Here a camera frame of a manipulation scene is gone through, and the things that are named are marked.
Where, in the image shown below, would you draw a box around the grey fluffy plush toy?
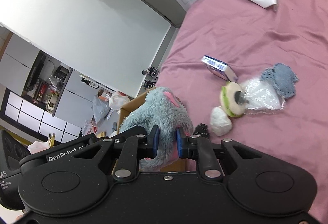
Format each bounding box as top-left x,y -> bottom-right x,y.
120,86 -> 194,172

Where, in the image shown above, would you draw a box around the white soft ball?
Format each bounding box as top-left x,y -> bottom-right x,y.
210,106 -> 232,137

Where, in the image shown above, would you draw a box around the blue grey knitted toy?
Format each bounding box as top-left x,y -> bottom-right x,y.
260,63 -> 299,99

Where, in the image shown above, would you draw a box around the brown cardboard box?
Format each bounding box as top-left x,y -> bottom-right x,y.
112,87 -> 189,173

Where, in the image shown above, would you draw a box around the white plastic bag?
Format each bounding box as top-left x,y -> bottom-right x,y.
108,91 -> 130,111

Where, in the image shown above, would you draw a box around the red white snack box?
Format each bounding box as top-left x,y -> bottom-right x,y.
81,120 -> 98,136

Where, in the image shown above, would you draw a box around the grey plastic bag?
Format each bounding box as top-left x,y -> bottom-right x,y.
92,95 -> 111,124

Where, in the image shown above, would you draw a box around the small blue card box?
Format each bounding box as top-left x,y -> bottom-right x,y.
201,55 -> 238,82

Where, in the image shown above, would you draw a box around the clear plastic bag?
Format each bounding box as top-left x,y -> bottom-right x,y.
240,77 -> 285,115

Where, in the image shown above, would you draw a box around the pink bed sheet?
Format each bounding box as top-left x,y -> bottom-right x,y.
157,0 -> 327,223

